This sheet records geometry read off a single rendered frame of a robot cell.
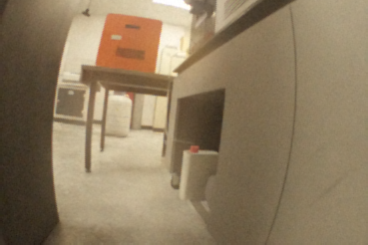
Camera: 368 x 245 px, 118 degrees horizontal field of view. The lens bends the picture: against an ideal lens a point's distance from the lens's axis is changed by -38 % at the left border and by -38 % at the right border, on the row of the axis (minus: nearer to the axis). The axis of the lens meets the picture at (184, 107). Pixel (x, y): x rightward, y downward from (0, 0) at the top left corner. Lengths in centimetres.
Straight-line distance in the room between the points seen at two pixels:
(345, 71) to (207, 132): 88
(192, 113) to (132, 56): 58
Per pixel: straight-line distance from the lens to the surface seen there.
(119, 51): 127
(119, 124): 277
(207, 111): 102
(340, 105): 25
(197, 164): 94
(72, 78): 391
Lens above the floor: 47
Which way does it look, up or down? 2 degrees up
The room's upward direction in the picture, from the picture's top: 6 degrees clockwise
